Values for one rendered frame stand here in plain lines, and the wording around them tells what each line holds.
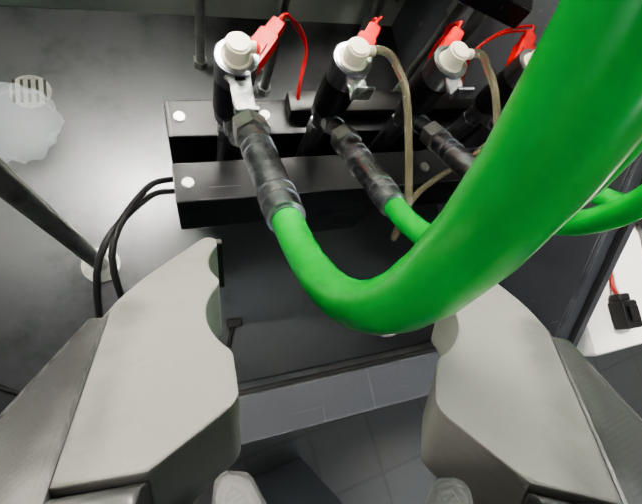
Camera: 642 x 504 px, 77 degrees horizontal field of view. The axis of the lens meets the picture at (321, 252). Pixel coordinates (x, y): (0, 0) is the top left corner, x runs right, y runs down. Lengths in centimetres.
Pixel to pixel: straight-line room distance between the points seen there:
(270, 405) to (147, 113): 39
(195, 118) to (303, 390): 27
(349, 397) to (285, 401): 6
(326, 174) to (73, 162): 31
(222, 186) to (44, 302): 25
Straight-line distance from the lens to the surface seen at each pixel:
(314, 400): 39
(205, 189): 37
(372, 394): 41
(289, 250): 15
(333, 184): 40
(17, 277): 54
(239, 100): 27
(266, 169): 20
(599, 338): 54
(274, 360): 50
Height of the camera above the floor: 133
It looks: 69 degrees down
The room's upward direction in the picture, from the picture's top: 49 degrees clockwise
